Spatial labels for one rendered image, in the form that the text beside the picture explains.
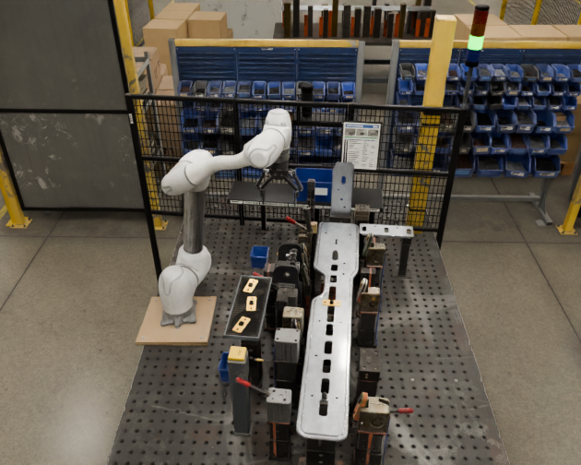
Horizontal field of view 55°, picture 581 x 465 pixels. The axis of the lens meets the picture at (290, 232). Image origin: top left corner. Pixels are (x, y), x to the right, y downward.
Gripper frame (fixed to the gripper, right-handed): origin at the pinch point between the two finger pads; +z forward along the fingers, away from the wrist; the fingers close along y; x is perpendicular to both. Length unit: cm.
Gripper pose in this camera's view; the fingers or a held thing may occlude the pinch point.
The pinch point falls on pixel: (278, 201)
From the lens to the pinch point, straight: 241.8
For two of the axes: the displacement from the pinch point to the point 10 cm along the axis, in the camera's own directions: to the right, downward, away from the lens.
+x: 1.1, -5.7, 8.1
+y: 9.9, 0.6, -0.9
